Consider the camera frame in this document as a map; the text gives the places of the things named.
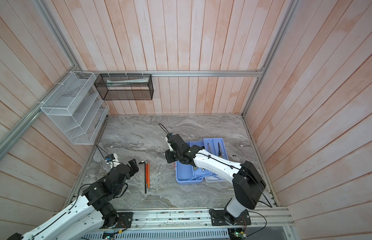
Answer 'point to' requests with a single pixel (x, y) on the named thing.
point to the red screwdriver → (146, 172)
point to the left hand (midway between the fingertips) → (130, 166)
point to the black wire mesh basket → (125, 86)
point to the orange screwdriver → (148, 175)
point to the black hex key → (145, 162)
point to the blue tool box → (186, 174)
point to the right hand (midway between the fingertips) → (167, 154)
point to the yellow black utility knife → (203, 169)
